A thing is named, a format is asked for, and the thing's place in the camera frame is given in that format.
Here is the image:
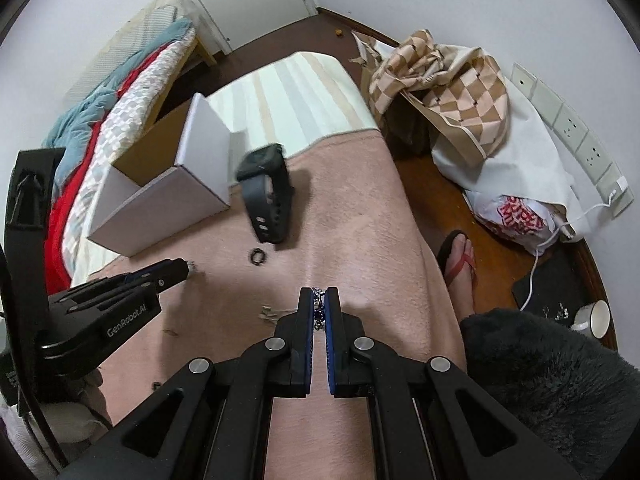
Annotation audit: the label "red blanket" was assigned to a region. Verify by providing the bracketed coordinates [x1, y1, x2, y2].
[43, 41, 190, 295]

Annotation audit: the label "white cardboard box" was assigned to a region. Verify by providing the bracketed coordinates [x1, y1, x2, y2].
[87, 93, 248, 257]

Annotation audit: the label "foot in red flip-flop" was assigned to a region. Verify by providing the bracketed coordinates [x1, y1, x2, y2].
[436, 230, 476, 322]

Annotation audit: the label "black smartwatch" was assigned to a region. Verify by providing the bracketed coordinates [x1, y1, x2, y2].
[235, 143, 295, 245]

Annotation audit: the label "teal blanket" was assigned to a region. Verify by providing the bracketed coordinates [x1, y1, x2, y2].
[42, 18, 194, 202]

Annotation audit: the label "red white plastic bag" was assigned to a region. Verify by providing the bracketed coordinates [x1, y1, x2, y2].
[463, 190, 560, 256]

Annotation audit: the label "black fuzzy sleeve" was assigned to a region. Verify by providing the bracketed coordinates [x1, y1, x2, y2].
[460, 309, 639, 479]

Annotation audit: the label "white mug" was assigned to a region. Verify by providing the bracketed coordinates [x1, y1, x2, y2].
[570, 300, 611, 339]

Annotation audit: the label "checkered beige cloth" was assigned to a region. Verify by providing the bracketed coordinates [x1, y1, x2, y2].
[367, 29, 509, 167]

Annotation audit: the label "torn cardboard scraps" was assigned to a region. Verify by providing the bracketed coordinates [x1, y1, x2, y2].
[352, 30, 395, 67]

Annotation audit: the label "white power strip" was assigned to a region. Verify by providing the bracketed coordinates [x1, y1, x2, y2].
[511, 63, 634, 218]

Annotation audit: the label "white charging cable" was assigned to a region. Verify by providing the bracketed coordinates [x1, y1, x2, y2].
[518, 174, 629, 312]

